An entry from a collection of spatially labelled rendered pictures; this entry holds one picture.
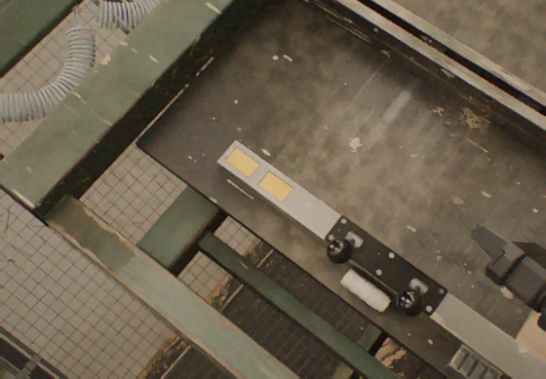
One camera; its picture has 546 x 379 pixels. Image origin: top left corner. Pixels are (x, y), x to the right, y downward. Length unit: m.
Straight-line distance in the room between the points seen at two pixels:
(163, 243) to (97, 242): 0.13
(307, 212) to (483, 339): 0.33
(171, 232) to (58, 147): 0.23
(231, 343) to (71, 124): 0.43
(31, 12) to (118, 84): 0.55
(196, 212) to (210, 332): 0.24
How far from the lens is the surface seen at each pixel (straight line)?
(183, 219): 1.15
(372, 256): 1.05
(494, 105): 1.19
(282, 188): 1.08
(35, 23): 1.63
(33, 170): 1.09
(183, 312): 1.03
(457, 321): 1.06
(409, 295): 0.93
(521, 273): 0.88
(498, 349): 1.07
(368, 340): 2.22
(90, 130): 1.10
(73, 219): 1.10
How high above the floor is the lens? 1.94
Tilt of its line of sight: 16 degrees down
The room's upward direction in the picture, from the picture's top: 45 degrees counter-clockwise
